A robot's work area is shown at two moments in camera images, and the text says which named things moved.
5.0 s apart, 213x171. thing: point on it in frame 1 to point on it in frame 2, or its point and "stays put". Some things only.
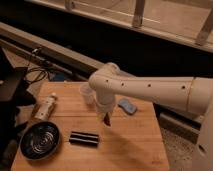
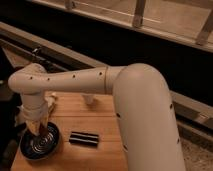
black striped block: (86, 139) stays put
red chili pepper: (106, 119) to (43, 128)
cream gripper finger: (102, 115) to (34, 126)
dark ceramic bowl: (40, 140) stays put
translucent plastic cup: (89, 95) stays put
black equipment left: (15, 94) stays put
